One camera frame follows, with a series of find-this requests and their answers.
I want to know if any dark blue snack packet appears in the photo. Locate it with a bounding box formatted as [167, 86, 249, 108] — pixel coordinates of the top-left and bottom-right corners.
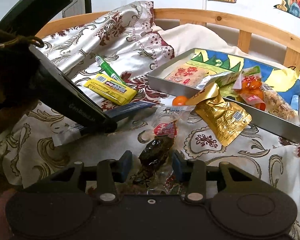
[52, 101, 155, 147]

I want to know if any yellow snack bar packet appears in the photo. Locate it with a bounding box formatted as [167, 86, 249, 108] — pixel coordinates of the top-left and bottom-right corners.
[84, 74, 137, 106]

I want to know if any grey door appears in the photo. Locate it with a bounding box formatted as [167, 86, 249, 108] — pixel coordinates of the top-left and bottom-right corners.
[62, 0, 92, 18]

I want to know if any cream white blanket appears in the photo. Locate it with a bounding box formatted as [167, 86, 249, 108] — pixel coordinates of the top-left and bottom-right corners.
[153, 23, 285, 69]

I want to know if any wooden bed frame rail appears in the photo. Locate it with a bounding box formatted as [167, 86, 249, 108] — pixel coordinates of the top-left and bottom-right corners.
[37, 8, 300, 72]

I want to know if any left hand dark glove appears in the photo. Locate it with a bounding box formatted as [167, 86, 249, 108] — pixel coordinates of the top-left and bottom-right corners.
[0, 29, 44, 134]

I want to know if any beige shredded snack packet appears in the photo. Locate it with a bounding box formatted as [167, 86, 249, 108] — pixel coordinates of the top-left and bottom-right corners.
[261, 83, 299, 122]

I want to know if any small orange tangerine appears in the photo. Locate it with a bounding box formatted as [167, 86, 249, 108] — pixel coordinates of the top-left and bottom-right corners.
[172, 96, 188, 106]

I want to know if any gold foil snack pouch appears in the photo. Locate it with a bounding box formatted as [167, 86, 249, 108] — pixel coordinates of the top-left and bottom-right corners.
[186, 83, 252, 146]

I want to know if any pink red-lettered snack packet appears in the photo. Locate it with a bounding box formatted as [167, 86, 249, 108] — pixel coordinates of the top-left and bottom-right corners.
[164, 63, 211, 87]

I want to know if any grey metal tray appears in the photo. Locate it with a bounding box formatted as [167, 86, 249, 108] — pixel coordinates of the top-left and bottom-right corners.
[148, 48, 300, 145]

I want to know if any dark date snack clear packet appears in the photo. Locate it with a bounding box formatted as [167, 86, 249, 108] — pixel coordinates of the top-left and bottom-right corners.
[130, 106, 194, 191]

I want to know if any floral satin bedspread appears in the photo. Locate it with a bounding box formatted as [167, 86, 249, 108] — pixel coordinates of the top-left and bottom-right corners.
[0, 0, 300, 240]

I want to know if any orange snack clear packet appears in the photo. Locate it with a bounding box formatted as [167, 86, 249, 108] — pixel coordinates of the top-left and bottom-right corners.
[232, 66, 266, 111]

